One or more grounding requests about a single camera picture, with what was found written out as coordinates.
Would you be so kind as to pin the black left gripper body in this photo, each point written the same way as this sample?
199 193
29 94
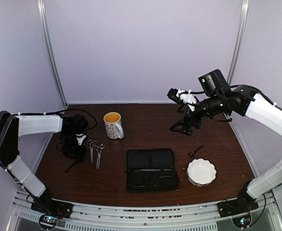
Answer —
70 147

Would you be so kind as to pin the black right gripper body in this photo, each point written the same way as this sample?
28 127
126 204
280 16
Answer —
197 121

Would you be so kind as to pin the black hair clip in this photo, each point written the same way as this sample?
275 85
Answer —
71 166
195 151

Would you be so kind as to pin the silver thinning hair scissors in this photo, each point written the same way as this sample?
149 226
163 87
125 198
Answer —
99 149

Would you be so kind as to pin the black zippered tool case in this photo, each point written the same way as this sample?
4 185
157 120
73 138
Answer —
151 170

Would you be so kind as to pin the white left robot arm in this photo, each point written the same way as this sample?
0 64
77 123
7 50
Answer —
72 130

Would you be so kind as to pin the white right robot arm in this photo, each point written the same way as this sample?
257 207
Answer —
223 98

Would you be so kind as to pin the silver straight hair scissors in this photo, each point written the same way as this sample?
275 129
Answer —
91 144

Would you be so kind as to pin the white floral ceramic mug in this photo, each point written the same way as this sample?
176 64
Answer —
113 125

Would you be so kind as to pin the white scalloped ceramic bowl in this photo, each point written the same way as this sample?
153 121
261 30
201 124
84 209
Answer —
201 172

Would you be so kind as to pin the left circuit board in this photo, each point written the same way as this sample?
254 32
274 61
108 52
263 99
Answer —
47 221

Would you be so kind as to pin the circuit board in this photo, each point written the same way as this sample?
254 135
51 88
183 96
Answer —
47 221
242 222

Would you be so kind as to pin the right circuit board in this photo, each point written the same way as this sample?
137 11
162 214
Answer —
242 222

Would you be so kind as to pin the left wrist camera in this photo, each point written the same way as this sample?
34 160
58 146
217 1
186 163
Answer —
81 138

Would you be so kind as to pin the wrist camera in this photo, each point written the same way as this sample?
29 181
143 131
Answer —
183 98
81 138

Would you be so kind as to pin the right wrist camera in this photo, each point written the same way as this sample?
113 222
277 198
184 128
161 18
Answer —
183 98

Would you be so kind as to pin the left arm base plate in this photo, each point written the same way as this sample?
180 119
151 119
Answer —
52 207

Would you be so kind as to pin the front aluminium rail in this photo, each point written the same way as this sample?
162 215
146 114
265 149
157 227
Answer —
198 217

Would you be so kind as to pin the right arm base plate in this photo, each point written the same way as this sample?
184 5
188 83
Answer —
234 207

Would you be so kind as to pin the right aluminium frame post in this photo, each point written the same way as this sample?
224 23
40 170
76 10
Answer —
239 39

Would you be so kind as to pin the aluminium frame post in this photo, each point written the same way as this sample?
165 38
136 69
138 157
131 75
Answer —
239 39
50 53

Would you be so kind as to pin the left aluminium frame post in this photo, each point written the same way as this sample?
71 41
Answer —
50 53

